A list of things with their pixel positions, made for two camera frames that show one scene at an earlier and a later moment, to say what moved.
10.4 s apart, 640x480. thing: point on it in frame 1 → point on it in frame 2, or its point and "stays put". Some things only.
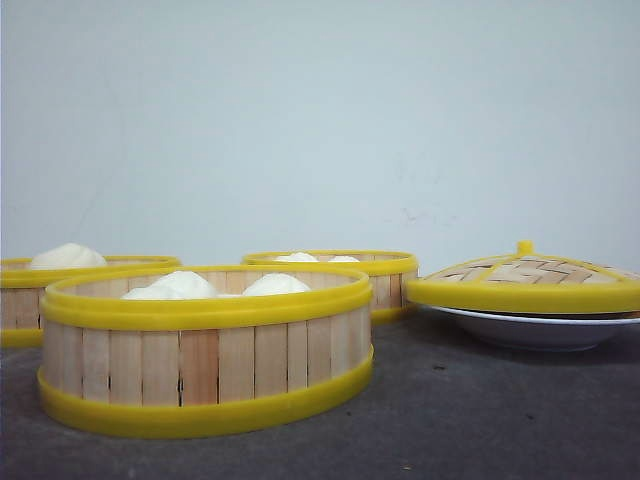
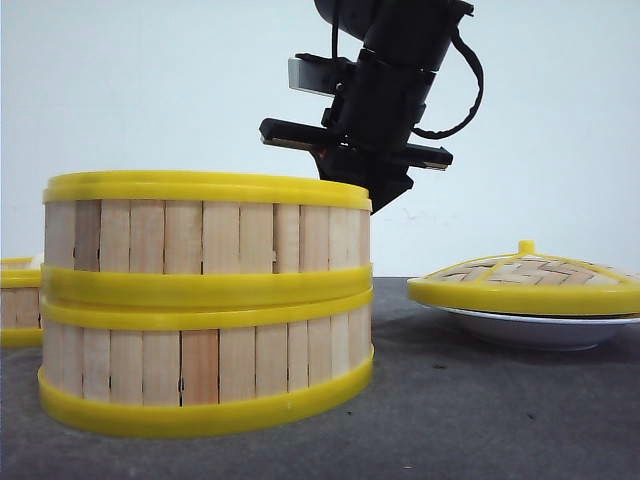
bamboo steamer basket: (179, 352) stays put
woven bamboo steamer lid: (527, 283) stays put
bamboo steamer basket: (387, 273) → (191, 243)
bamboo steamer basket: (22, 288) stays put
